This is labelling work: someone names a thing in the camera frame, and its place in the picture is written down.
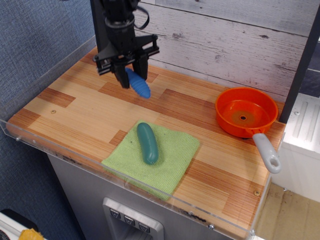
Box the green cloth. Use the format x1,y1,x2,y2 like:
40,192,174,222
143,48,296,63
101,120,200,201

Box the green toy cucumber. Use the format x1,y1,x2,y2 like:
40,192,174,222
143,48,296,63
136,122,159,165

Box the silver toy fridge cabinet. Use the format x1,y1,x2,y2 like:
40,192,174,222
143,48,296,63
46,152,241,240

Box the black and yellow cable bundle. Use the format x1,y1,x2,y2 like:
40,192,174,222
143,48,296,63
0,209,45,240

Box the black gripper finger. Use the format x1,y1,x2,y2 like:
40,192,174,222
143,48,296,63
132,54,148,80
114,64,130,89

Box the dark grey post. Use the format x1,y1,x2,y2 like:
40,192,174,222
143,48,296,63
90,0,117,69
278,23,320,124

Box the orange pan with grey handle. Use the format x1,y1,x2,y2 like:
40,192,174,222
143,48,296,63
215,87,282,174

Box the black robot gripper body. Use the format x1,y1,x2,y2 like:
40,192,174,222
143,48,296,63
97,18,160,75

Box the clear acrylic guard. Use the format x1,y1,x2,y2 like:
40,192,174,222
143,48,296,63
0,34,287,240

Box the left dark grey post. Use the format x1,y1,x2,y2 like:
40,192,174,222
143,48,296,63
90,0,117,69

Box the white ribbed appliance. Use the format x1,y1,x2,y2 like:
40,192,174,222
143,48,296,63
271,93,320,202

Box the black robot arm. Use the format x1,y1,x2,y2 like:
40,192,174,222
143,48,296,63
90,0,159,89

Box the blue handled fork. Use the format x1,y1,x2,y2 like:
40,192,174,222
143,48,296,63
125,68,151,99

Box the right dark grey post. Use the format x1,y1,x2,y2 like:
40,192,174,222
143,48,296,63
278,23,320,124

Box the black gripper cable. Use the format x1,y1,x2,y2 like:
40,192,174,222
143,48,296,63
133,4,150,31

